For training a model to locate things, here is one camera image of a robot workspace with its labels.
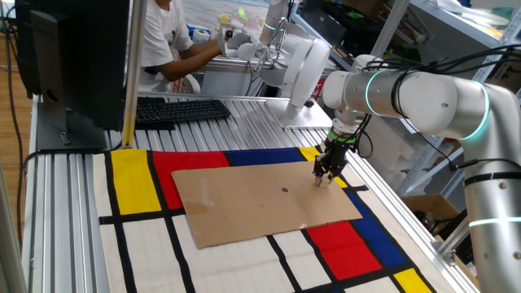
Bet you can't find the black computer monitor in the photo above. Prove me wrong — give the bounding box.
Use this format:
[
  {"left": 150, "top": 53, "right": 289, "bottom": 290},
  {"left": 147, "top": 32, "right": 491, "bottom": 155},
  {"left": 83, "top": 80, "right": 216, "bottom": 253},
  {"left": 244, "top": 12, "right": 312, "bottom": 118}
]
[{"left": 14, "top": 0, "right": 132, "bottom": 152}]

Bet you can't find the brown cardboard box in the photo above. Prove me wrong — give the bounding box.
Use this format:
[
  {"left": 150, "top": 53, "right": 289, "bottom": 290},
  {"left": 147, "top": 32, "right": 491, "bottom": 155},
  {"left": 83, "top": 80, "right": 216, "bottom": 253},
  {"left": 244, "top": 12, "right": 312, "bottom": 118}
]
[{"left": 401, "top": 193, "right": 481, "bottom": 288}]

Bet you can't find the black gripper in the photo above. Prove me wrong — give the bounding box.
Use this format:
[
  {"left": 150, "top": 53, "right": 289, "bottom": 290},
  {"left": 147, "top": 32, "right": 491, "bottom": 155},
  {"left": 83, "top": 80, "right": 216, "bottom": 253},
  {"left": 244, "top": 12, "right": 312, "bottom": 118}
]
[{"left": 312, "top": 140, "right": 353, "bottom": 182}]

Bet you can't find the black keyboard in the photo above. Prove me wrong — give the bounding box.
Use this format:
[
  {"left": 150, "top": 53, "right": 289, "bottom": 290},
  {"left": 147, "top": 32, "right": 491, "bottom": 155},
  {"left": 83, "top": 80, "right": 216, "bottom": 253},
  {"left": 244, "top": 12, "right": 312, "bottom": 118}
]
[{"left": 135, "top": 96, "right": 232, "bottom": 131}]

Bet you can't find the black camera cable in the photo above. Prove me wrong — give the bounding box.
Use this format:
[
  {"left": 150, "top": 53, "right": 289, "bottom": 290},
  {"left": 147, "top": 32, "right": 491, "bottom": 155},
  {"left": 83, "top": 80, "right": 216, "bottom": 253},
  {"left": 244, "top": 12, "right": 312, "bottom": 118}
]
[{"left": 353, "top": 42, "right": 521, "bottom": 162}]

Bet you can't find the black cable with connector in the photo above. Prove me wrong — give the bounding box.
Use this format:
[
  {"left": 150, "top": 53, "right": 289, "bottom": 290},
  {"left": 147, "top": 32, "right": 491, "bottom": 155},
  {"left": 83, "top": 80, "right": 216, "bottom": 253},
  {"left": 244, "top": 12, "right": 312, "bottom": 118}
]
[{"left": 406, "top": 129, "right": 521, "bottom": 172}]

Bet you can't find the long aluminium frame rail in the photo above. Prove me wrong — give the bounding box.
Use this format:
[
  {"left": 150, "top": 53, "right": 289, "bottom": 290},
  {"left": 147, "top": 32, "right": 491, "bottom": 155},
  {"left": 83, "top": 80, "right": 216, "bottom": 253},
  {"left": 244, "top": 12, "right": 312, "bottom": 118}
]
[{"left": 345, "top": 150, "right": 480, "bottom": 293}]

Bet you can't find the aluminium frame post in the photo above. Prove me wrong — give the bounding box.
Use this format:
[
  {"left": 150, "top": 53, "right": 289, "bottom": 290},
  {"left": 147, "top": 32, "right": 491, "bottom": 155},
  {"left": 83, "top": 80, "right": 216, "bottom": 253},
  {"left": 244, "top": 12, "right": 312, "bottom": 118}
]
[
  {"left": 436, "top": 219, "right": 470, "bottom": 266},
  {"left": 120, "top": 0, "right": 149, "bottom": 149}
]

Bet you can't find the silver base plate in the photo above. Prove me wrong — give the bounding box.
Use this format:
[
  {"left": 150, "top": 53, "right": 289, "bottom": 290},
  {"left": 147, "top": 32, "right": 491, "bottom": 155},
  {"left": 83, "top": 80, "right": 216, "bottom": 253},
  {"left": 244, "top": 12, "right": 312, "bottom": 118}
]
[{"left": 264, "top": 98, "right": 334, "bottom": 130}]

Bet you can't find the brown cardboard sheet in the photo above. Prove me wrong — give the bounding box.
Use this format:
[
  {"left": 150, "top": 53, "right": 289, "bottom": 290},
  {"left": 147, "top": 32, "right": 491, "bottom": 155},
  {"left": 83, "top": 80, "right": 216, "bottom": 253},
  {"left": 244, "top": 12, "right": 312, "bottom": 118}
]
[{"left": 170, "top": 159, "right": 364, "bottom": 250}]

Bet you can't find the person in white shirt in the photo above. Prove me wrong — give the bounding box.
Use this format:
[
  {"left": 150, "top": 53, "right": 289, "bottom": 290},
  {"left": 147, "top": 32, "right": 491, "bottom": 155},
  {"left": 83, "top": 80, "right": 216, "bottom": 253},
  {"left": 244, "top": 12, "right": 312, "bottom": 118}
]
[{"left": 137, "top": 0, "right": 195, "bottom": 94}]

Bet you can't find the person hand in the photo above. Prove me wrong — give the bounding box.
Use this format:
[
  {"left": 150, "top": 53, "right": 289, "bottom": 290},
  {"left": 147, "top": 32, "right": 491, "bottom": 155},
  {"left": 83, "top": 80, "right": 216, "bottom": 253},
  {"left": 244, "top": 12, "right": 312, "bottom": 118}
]
[{"left": 214, "top": 31, "right": 230, "bottom": 56}]

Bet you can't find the colour block patterned cloth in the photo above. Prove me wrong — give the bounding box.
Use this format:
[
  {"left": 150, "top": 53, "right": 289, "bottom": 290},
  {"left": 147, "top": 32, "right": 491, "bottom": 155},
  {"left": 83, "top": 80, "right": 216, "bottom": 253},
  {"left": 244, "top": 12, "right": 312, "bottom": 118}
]
[{"left": 92, "top": 146, "right": 440, "bottom": 293}]

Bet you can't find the black monitor cable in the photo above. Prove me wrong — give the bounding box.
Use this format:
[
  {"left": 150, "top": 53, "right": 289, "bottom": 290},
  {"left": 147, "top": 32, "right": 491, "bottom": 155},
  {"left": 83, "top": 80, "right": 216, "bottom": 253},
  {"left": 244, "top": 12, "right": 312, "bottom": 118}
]
[{"left": 2, "top": 6, "right": 26, "bottom": 249}]

